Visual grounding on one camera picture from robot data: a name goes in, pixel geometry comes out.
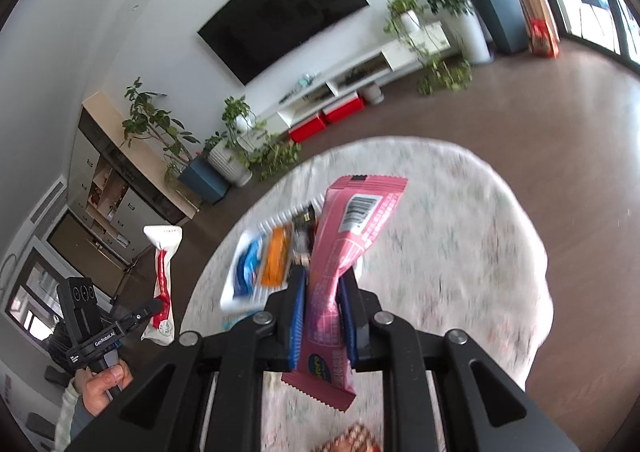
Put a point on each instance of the red bag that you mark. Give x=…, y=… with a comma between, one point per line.
x=542, y=37

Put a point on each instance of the blue snack packet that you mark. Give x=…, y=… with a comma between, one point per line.
x=247, y=267

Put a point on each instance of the wooden wall cabinet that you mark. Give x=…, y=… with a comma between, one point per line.
x=125, y=172

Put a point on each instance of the orange snack packet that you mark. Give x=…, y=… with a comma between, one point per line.
x=277, y=257

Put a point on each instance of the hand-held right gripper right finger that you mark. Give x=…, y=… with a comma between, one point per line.
x=348, y=322

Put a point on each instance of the plant in tall white pot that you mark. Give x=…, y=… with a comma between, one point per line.
x=472, y=35

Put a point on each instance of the black long snack packet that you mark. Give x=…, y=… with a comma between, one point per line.
x=302, y=229

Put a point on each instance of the round floral tablecloth table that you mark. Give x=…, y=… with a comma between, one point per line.
x=450, y=257

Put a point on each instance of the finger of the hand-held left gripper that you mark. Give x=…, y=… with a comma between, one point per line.
x=142, y=316

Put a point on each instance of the plant in white ribbed pot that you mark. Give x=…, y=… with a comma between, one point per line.
x=227, y=162

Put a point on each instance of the red patterned snack packet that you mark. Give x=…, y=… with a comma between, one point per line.
x=352, y=439

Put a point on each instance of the person's left forearm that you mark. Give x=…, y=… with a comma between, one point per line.
x=72, y=414

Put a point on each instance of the black framed glass window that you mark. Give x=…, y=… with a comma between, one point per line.
x=615, y=40

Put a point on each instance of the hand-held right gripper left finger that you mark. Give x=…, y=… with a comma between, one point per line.
x=297, y=317

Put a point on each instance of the small grey pot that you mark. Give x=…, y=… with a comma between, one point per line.
x=372, y=93

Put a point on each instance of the teal small object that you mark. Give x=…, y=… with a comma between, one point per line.
x=305, y=79

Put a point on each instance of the white red striped snack packet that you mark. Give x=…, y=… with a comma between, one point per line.
x=162, y=252

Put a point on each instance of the red storage box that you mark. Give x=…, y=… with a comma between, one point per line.
x=344, y=110
x=307, y=128

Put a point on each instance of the person's left hand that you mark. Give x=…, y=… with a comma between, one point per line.
x=97, y=387

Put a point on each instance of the white television cabinet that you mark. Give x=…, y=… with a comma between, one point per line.
x=400, y=52

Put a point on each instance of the trailing plant in small pot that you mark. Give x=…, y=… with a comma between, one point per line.
x=242, y=120
x=409, y=21

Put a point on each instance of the black set-top box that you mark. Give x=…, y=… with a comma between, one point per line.
x=357, y=74

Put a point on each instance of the black wall television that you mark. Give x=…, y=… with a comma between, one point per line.
x=280, y=7

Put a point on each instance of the pink snack packet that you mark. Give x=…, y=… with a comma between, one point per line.
x=350, y=232

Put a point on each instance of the white plastic tray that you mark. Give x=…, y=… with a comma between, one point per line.
x=240, y=289

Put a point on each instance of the tall plant in blue pot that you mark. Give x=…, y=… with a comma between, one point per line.
x=202, y=180

